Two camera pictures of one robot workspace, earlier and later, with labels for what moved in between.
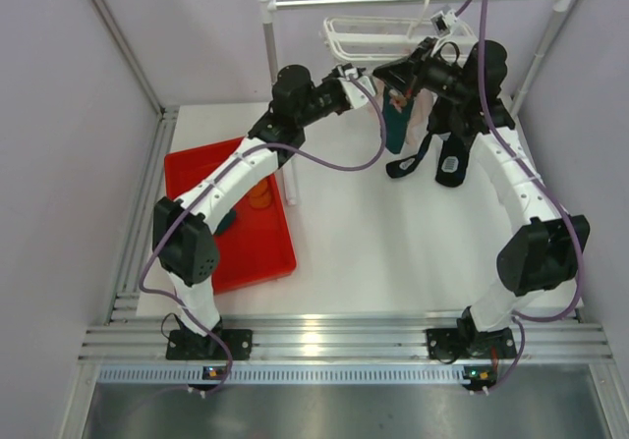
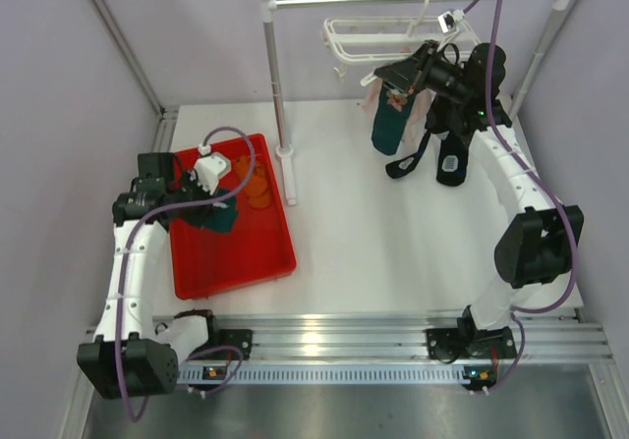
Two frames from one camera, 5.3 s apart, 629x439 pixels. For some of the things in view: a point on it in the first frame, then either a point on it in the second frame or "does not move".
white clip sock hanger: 373,39 does not move
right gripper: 411,72 does not move
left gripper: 345,88 to 197,218
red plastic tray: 259,244 does not move
